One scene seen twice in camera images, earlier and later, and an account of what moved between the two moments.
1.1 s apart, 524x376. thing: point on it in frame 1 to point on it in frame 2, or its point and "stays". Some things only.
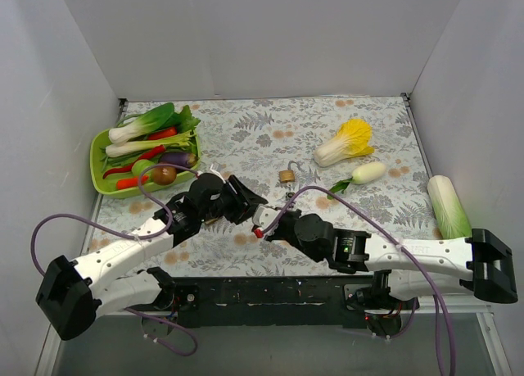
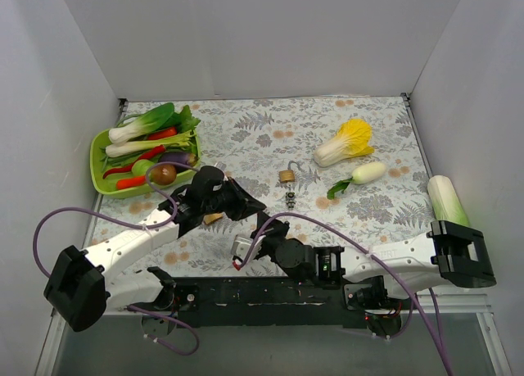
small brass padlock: [287, 175] stays
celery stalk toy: [120, 149] stays
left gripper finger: [245, 193] stays
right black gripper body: [277, 229] to [267, 233]
